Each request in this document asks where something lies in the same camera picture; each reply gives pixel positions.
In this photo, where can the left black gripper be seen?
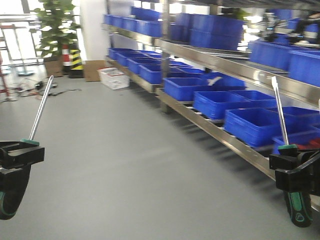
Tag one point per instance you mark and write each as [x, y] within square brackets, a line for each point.
[15, 155]

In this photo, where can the red white traffic cone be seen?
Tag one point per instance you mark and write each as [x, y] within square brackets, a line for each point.
[66, 59]

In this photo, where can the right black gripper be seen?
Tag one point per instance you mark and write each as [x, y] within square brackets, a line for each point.
[297, 172]

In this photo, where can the black yellow traffic cone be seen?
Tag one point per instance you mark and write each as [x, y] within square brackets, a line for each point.
[76, 68]

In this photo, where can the green-handled screwdriver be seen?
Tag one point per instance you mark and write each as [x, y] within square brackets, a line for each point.
[299, 213]
[13, 185]

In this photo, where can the steel shelf rack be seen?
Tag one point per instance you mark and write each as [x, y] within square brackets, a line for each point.
[231, 63]

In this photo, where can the green potted plant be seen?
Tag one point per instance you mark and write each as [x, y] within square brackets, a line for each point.
[57, 26]

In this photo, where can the cardboard box on floor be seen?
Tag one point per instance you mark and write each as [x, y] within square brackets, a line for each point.
[91, 68]

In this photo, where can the white plastic basket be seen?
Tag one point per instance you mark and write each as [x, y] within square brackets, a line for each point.
[113, 78]

